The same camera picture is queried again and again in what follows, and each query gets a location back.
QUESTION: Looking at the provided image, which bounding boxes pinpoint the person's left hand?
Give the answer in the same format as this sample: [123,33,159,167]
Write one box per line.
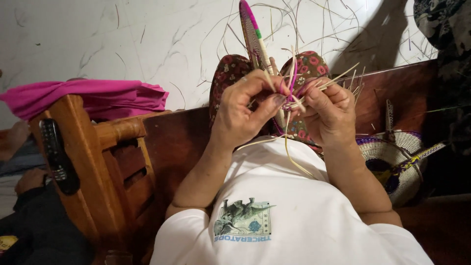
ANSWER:
[210,69,291,148]

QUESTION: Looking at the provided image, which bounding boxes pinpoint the person's right hand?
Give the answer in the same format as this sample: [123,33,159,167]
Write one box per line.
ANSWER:
[289,77,356,148]

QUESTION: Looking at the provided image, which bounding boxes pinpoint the pink-edged woven straw band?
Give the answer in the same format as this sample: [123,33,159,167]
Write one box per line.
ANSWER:
[238,0,307,130]

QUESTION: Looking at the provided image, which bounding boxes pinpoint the floral patterned trousers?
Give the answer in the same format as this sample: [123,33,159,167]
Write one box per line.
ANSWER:
[208,50,332,152]

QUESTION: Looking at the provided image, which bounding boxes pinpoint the purple patterned woven basket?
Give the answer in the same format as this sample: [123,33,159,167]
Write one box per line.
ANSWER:
[355,99,446,207]

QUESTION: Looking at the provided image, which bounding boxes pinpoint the scattered straw fibres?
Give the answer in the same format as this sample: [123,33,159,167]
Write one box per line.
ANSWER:
[199,0,438,89]

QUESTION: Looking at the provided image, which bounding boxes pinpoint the white printed t-shirt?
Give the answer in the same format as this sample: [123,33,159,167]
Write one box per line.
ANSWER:
[149,135,435,265]

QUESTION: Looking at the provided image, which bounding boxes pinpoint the dark floral cloth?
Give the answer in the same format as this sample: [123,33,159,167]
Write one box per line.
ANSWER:
[413,0,471,155]

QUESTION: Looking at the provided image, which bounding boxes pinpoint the wooden chair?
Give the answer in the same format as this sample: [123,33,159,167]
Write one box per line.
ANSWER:
[29,94,173,265]

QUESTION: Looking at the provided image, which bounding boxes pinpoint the pink folded cloth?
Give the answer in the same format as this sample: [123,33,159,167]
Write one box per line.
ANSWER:
[0,78,170,122]

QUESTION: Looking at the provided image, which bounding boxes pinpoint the black remote control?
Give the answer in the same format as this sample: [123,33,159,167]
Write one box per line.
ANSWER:
[39,118,81,196]

